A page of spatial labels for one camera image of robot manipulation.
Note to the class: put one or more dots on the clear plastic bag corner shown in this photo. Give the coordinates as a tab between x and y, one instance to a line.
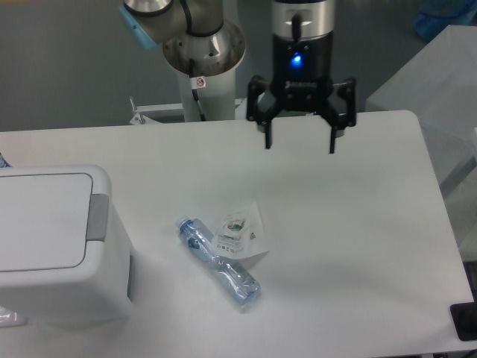
9	318

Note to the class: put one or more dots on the blue bag in background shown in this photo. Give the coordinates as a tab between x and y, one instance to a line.
433	17

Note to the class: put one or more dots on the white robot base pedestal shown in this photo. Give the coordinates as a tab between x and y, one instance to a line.
208	97

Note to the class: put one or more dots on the blue patterned object at edge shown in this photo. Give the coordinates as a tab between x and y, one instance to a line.
3	162

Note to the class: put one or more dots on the grey trash can push button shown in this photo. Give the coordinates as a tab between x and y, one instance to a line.
97	217

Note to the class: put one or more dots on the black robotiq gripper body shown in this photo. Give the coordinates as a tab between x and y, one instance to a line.
302	46

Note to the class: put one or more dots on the white trash can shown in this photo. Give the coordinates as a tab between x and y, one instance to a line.
49	272

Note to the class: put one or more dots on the white mounting bracket frame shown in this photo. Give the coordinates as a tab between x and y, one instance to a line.
156	113

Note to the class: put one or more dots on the white plastic wrapper packet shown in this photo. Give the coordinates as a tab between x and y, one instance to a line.
240	233

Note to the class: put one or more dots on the clear plastic water bottle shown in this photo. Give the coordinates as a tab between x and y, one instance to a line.
230	274

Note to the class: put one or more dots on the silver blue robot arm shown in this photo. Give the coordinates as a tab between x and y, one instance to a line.
162	22

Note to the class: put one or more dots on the black device at table edge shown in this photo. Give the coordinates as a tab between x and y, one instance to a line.
464	318

